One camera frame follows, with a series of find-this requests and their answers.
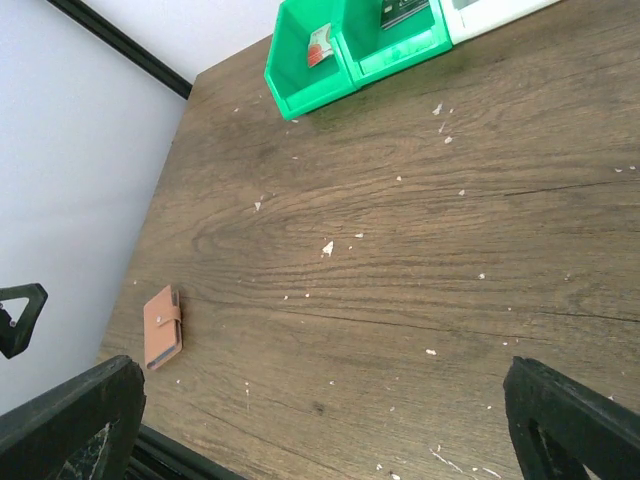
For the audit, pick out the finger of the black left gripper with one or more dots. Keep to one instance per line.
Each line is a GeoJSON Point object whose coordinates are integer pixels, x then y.
{"type": "Point", "coordinates": [16, 333]}

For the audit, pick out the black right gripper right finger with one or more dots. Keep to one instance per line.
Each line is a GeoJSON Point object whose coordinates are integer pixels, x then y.
{"type": "Point", "coordinates": [561, 429]}

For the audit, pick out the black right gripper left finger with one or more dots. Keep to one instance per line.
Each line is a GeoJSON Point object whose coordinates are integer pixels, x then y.
{"type": "Point", "coordinates": [84, 428]}

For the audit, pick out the pink leather card holder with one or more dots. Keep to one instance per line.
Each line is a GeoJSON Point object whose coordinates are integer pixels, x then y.
{"type": "Point", "coordinates": [162, 328]}

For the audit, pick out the red and white card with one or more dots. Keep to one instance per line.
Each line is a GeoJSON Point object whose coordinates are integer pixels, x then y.
{"type": "Point", "coordinates": [319, 47]}

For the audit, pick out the dark green card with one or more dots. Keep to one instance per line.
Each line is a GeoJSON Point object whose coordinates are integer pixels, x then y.
{"type": "Point", "coordinates": [396, 11]}

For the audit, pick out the left green plastic bin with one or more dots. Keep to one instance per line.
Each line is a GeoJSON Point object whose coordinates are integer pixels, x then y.
{"type": "Point", "coordinates": [296, 86]}

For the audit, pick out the green plastic bin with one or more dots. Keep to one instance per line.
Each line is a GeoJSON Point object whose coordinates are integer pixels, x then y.
{"type": "Point", "coordinates": [371, 52]}
{"type": "Point", "coordinates": [296, 86]}

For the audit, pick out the white plastic bin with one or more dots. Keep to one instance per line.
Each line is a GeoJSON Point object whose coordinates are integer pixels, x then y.
{"type": "Point", "coordinates": [466, 20]}

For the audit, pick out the middle green plastic bin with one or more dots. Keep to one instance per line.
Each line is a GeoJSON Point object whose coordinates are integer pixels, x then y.
{"type": "Point", "coordinates": [371, 52]}

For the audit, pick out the black front frame rail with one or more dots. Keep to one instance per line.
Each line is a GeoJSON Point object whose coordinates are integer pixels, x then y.
{"type": "Point", "coordinates": [156, 456]}

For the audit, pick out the black frame post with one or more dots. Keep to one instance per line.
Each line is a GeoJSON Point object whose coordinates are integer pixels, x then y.
{"type": "Point", "coordinates": [82, 14]}

